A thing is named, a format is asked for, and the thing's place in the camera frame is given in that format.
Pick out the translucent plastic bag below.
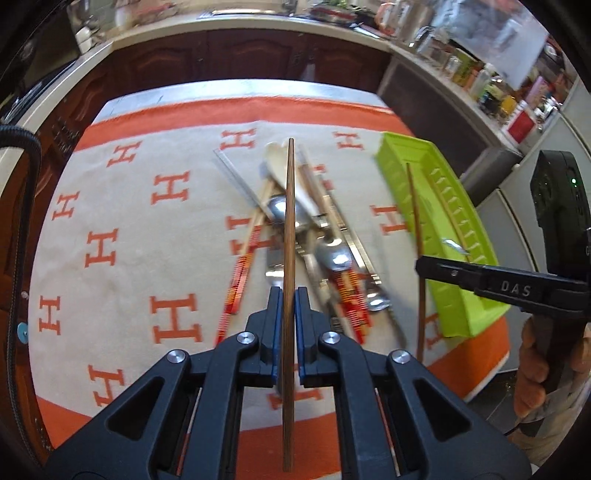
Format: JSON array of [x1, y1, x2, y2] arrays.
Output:
[[434, 0, 551, 89]]

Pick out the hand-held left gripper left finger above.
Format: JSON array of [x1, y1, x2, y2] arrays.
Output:
[[46, 286, 284, 480]]

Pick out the yellow green tin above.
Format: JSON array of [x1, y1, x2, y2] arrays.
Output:
[[450, 51, 481, 87]]

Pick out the black kitchen appliance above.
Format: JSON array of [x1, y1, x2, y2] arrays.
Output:
[[0, 21, 83, 126]]

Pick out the electric kettle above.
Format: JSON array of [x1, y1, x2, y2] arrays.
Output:
[[375, 0, 416, 37]]

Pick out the person's right hand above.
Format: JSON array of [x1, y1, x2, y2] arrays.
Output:
[[513, 318, 591, 437]]

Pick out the green plastic utensil tray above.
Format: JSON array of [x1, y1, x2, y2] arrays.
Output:
[[375, 131, 509, 339]]

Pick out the beige kitchen countertop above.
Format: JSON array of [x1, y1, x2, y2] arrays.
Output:
[[0, 11, 525, 155]]

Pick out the dark brown wooden chopstick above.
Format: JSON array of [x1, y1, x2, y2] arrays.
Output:
[[406, 162, 427, 363], [282, 137, 297, 472]]

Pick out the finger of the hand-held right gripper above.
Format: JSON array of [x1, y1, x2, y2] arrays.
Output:
[[414, 255, 486, 292]]

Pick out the red label box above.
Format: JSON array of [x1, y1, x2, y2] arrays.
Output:
[[505, 102, 537, 145]]

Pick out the silver metal chopstick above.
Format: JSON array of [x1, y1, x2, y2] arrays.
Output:
[[213, 148, 267, 212], [322, 193, 384, 283]]

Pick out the white plastic bottle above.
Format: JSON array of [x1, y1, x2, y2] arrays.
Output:
[[471, 64, 498, 101]]

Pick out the black cable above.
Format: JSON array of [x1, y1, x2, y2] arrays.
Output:
[[0, 124, 45, 462]]

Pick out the orange beige printed blanket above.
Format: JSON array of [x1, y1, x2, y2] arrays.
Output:
[[28, 95, 511, 463]]

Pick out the metal spoon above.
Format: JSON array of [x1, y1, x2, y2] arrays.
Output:
[[300, 222, 354, 274], [268, 195, 305, 259], [351, 258, 393, 312]]

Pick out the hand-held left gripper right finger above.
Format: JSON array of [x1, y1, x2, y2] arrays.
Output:
[[297, 286, 532, 480]]

